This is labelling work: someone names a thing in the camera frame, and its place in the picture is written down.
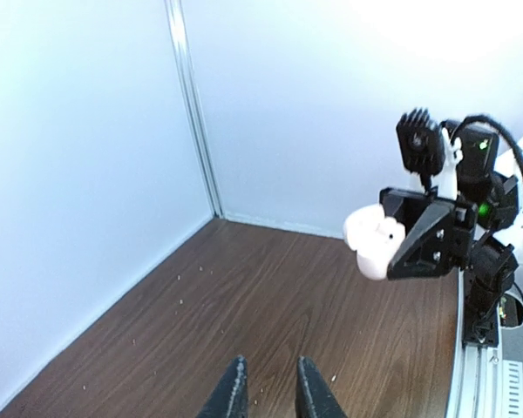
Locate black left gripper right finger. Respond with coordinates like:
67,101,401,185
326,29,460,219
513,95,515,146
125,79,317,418
295,356,345,418

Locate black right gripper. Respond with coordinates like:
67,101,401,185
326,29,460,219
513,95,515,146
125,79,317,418
379,187,479,280

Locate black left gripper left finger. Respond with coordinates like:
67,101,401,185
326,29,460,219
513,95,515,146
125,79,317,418
197,355,248,418

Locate pink earbud case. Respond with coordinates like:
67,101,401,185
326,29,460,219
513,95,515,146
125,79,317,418
343,204,406,280

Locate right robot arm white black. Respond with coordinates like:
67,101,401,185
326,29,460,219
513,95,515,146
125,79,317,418
380,108,523,326

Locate right base circuit board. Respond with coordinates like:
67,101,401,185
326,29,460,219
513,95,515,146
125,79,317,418
499,292,523,329

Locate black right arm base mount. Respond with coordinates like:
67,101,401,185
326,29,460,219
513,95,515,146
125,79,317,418
463,301,499,348

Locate aluminium front rail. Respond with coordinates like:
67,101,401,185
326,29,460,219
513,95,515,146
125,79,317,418
445,273,523,418

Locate aluminium right corner post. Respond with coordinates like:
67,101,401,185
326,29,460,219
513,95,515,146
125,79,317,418
164,0,225,219

